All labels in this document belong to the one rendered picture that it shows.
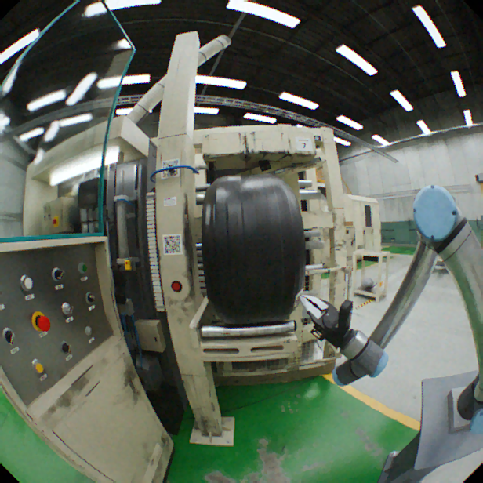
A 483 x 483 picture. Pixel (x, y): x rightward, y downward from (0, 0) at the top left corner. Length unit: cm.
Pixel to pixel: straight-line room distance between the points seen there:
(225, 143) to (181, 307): 81
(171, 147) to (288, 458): 168
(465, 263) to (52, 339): 95
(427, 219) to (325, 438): 131
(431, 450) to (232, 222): 101
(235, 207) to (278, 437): 134
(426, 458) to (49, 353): 110
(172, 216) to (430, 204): 78
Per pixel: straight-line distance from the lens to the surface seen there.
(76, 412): 65
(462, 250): 47
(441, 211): 46
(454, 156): 1197
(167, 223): 78
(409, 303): 69
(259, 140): 109
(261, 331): 74
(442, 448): 86
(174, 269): 78
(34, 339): 59
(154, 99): 146
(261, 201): 57
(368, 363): 66
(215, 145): 109
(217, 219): 55
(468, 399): 91
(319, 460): 137
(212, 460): 138
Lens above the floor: 125
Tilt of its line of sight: 3 degrees down
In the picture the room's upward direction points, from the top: 3 degrees counter-clockwise
